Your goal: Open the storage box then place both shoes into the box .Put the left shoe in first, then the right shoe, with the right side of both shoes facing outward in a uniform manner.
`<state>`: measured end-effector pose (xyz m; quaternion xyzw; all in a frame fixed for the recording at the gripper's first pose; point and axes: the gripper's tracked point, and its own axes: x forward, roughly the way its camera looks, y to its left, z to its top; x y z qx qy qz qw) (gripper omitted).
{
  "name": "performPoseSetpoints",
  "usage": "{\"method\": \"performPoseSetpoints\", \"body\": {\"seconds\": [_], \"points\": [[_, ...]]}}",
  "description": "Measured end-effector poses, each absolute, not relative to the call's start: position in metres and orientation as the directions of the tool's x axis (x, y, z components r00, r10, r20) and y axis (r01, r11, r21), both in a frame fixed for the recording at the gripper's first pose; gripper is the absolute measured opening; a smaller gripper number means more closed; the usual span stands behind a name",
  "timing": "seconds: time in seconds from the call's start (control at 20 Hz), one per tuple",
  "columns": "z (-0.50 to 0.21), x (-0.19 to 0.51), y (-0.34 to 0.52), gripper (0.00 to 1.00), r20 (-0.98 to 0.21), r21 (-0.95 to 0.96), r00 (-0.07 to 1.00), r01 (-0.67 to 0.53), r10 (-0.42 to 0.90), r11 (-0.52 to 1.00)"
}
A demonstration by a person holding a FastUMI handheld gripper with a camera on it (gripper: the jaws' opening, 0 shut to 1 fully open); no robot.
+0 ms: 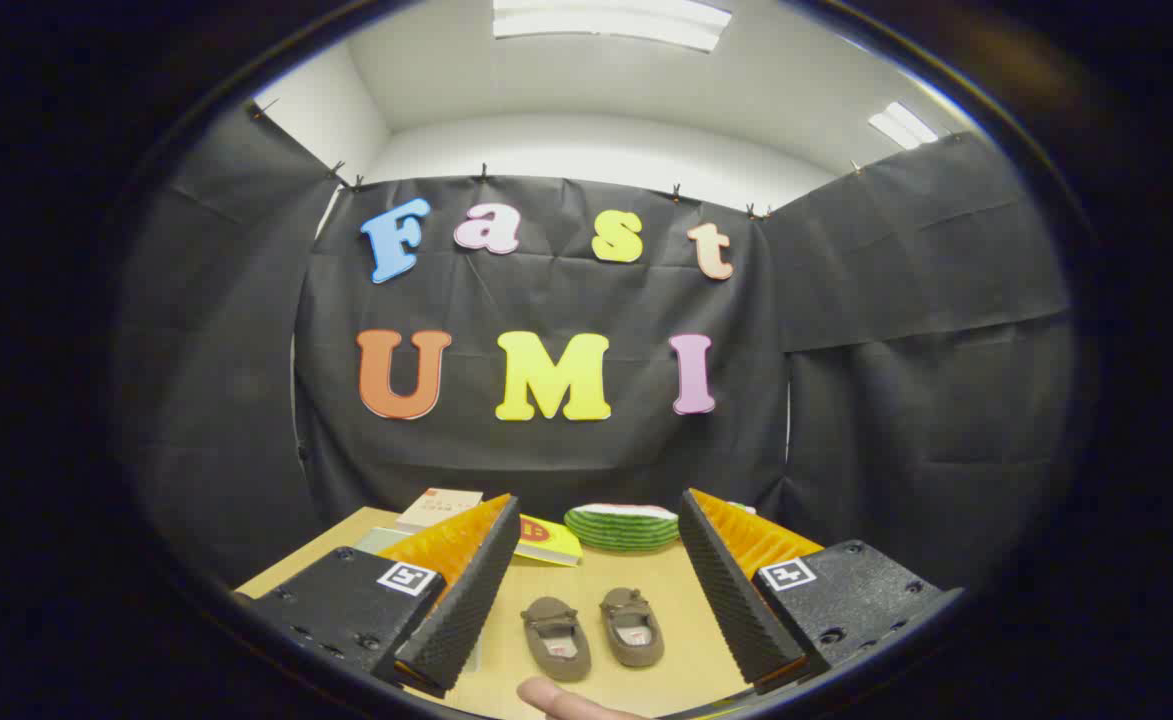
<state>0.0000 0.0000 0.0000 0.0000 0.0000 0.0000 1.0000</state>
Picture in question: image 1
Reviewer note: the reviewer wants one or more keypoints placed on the watermelon slice plush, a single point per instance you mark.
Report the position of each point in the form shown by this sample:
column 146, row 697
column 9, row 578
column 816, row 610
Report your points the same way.
column 622, row 530

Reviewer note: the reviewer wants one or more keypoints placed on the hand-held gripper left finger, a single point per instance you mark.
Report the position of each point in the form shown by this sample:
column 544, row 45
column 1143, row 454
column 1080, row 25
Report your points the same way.
column 466, row 600

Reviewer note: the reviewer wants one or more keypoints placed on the brown fuzzy shoe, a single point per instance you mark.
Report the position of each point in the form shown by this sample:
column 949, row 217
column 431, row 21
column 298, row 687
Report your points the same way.
column 632, row 628
column 556, row 640

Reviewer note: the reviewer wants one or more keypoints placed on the small ceiling light panel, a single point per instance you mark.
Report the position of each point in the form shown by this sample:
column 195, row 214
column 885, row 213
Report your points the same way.
column 903, row 125

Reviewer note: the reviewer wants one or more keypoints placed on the beige book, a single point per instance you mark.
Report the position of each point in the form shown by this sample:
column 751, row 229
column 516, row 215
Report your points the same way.
column 438, row 507

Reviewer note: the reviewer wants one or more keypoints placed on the yellow book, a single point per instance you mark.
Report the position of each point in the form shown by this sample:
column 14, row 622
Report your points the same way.
column 548, row 541

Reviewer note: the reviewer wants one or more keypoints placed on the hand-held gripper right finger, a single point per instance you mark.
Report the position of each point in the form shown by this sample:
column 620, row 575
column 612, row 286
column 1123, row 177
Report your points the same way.
column 731, row 600

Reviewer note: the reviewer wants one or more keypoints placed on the large ceiling light panel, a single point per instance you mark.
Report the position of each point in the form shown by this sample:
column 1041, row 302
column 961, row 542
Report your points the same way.
column 611, row 22

